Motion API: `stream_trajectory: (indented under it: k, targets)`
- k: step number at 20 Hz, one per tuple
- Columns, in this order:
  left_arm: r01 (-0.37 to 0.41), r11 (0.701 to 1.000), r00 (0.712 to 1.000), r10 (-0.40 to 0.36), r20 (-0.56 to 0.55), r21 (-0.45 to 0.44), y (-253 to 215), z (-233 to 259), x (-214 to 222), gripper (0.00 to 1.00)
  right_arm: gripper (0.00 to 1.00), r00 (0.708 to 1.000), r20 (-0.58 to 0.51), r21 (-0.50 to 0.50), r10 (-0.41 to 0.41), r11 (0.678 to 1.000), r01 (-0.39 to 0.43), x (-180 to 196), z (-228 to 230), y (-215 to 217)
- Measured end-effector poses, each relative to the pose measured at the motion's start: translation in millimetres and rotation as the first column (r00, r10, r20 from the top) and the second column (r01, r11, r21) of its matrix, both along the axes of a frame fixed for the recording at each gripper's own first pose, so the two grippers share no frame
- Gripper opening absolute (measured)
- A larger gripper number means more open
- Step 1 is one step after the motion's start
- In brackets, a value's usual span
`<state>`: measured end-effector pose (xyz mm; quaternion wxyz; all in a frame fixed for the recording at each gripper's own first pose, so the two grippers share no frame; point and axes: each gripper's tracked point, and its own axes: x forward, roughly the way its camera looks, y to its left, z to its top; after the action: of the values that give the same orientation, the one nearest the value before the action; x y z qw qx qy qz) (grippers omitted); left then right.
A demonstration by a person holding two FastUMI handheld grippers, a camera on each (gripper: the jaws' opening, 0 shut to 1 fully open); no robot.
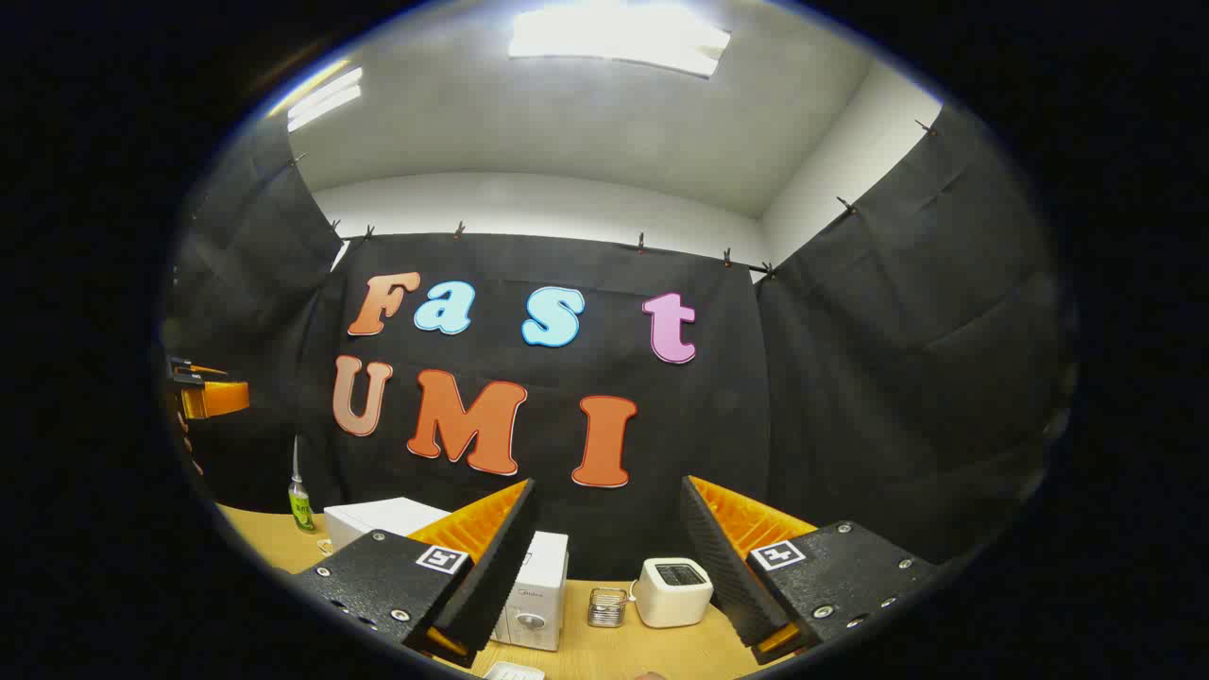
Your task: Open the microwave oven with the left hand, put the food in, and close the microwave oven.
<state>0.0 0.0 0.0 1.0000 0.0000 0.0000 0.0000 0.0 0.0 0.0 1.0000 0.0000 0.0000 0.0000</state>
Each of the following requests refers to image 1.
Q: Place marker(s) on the white toaster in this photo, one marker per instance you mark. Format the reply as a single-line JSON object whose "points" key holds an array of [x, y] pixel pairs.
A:
{"points": [[671, 600]]}

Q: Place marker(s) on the metal mesh holder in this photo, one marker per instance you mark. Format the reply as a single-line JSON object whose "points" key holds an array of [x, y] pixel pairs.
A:
{"points": [[607, 609]]}

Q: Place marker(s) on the white microwave oven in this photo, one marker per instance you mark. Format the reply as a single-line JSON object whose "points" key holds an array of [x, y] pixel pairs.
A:
{"points": [[543, 586]]}

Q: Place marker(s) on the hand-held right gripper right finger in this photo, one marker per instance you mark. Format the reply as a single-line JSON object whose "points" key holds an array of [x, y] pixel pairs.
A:
{"points": [[718, 567]]}

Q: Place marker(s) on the narrow ceiling light strip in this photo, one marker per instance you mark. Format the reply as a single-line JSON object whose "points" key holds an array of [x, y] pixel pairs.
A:
{"points": [[321, 94]]}

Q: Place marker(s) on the wide ceiling light panel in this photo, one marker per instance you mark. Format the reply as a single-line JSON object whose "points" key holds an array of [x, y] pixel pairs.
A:
{"points": [[614, 38]]}

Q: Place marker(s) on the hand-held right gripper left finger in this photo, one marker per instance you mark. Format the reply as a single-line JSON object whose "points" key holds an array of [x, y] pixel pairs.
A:
{"points": [[501, 576]]}

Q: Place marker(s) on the green label bottle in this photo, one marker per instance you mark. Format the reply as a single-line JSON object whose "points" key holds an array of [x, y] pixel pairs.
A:
{"points": [[302, 510]]}

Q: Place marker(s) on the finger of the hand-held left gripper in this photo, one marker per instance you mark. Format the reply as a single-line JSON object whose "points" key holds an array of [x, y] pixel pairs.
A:
{"points": [[217, 399]]}

